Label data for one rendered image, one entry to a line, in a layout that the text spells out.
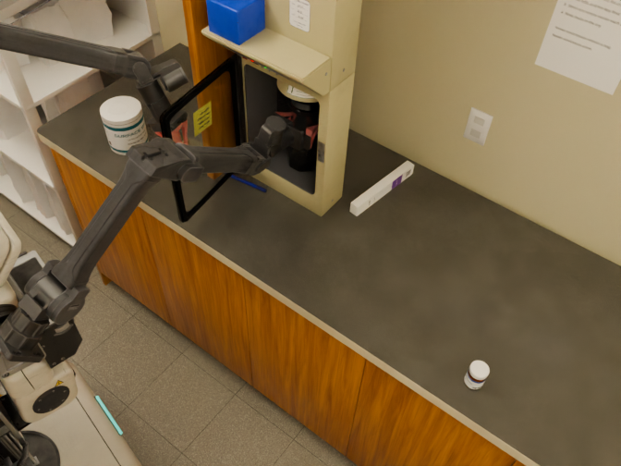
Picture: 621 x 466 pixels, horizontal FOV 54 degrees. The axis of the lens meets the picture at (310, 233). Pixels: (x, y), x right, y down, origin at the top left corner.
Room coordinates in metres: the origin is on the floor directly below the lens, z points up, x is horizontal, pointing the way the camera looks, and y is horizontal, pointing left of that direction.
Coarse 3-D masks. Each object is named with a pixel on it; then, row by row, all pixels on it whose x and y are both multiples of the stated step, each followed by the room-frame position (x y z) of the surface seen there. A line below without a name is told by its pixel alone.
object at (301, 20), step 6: (294, 0) 1.32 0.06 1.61; (300, 0) 1.31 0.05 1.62; (306, 0) 1.30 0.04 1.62; (294, 6) 1.32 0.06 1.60; (300, 6) 1.30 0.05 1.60; (306, 6) 1.30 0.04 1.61; (294, 12) 1.32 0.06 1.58; (300, 12) 1.30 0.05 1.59; (306, 12) 1.30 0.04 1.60; (294, 18) 1.32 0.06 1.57; (300, 18) 1.30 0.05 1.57; (306, 18) 1.30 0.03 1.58; (294, 24) 1.32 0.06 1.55; (300, 24) 1.30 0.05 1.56; (306, 24) 1.29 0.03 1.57; (306, 30) 1.29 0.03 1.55
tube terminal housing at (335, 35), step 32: (288, 0) 1.33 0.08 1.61; (320, 0) 1.27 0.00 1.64; (352, 0) 1.30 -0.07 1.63; (288, 32) 1.33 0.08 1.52; (320, 32) 1.27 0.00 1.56; (352, 32) 1.32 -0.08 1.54; (352, 64) 1.33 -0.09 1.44; (320, 96) 1.27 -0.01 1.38; (320, 128) 1.26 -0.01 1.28; (288, 192) 1.32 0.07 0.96; (320, 192) 1.26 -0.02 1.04
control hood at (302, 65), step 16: (208, 32) 1.33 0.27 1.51; (272, 32) 1.34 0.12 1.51; (240, 48) 1.27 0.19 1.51; (256, 48) 1.27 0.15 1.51; (272, 48) 1.27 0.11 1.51; (288, 48) 1.28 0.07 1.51; (304, 48) 1.28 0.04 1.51; (272, 64) 1.21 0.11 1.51; (288, 64) 1.21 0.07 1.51; (304, 64) 1.22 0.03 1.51; (320, 64) 1.22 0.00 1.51; (304, 80) 1.16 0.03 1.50; (320, 80) 1.21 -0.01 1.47
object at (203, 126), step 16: (224, 64) 1.37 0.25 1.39; (224, 80) 1.37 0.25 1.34; (208, 96) 1.30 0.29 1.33; (224, 96) 1.36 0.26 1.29; (192, 112) 1.24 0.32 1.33; (208, 112) 1.30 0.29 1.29; (224, 112) 1.36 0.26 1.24; (176, 128) 1.18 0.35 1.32; (192, 128) 1.24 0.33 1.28; (208, 128) 1.29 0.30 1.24; (224, 128) 1.35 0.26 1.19; (192, 144) 1.23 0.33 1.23; (208, 144) 1.28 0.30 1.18; (224, 144) 1.34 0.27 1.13; (208, 176) 1.27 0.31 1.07; (224, 176) 1.33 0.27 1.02; (192, 192) 1.20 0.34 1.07
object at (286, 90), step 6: (282, 84) 1.37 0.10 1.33; (282, 90) 1.36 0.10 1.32; (288, 90) 1.35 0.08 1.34; (294, 90) 1.34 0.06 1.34; (288, 96) 1.34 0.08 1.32; (294, 96) 1.33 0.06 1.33; (300, 96) 1.33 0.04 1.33; (306, 96) 1.33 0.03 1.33; (312, 96) 1.33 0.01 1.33; (306, 102) 1.32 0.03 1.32; (312, 102) 1.32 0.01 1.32
